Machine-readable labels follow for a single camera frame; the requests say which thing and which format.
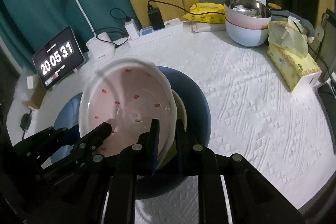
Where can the cream bowl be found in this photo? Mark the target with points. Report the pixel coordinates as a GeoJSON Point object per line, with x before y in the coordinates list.
{"type": "Point", "coordinates": [181, 108]}

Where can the black round device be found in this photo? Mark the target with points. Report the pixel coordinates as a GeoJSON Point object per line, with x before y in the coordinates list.
{"type": "Point", "coordinates": [25, 121]}

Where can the black power adapter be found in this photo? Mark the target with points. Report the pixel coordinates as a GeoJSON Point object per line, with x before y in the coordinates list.
{"type": "Point", "coordinates": [156, 18]}

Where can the soft yellow tissue pack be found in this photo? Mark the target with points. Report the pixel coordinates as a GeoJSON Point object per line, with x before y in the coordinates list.
{"type": "Point", "coordinates": [283, 35]}

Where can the white power strip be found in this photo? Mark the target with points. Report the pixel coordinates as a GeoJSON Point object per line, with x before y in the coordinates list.
{"type": "Point", "coordinates": [168, 27]}

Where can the light blue bowl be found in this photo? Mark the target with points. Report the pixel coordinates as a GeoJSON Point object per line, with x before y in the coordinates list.
{"type": "Point", "coordinates": [244, 36]}

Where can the blue plate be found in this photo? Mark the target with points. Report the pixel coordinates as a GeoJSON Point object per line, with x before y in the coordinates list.
{"type": "Point", "coordinates": [68, 113]}

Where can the yellow tissue box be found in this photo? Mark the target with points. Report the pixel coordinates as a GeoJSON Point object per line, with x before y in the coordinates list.
{"type": "Point", "coordinates": [294, 69]}

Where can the white charger plug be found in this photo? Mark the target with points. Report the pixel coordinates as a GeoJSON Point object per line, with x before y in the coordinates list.
{"type": "Point", "coordinates": [131, 28]}

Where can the steel bowl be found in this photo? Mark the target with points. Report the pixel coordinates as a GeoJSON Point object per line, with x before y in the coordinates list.
{"type": "Point", "coordinates": [244, 7]}

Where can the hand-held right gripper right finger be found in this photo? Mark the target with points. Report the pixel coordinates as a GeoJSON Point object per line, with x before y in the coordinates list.
{"type": "Point", "coordinates": [180, 145]}

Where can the yellow wipes pack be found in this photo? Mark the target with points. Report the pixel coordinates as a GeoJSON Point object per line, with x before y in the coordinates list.
{"type": "Point", "coordinates": [207, 19]}

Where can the tablet with clock display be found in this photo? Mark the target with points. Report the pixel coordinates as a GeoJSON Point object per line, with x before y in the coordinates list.
{"type": "Point", "coordinates": [57, 58]}

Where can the cardboard box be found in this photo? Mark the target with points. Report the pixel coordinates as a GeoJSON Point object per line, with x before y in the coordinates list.
{"type": "Point", "coordinates": [35, 99]}

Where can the white desk lamp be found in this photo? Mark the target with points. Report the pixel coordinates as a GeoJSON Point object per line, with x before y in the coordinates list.
{"type": "Point", "coordinates": [94, 50]}

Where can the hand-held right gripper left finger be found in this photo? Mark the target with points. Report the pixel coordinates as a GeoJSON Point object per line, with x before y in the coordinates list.
{"type": "Point", "coordinates": [155, 145]}

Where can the white bowl pink spotted inside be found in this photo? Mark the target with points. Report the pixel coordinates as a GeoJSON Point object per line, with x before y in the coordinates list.
{"type": "Point", "coordinates": [126, 82]}

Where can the large teal curtain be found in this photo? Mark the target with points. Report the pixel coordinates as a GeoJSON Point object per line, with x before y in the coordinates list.
{"type": "Point", "coordinates": [31, 16]}

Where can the white flat packet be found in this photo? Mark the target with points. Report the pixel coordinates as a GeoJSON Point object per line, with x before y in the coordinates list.
{"type": "Point", "coordinates": [210, 27]}

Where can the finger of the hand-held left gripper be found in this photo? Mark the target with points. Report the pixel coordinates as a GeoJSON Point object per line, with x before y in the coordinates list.
{"type": "Point", "coordinates": [69, 137]}
{"type": "Point", "coordinates": [97, 137]}

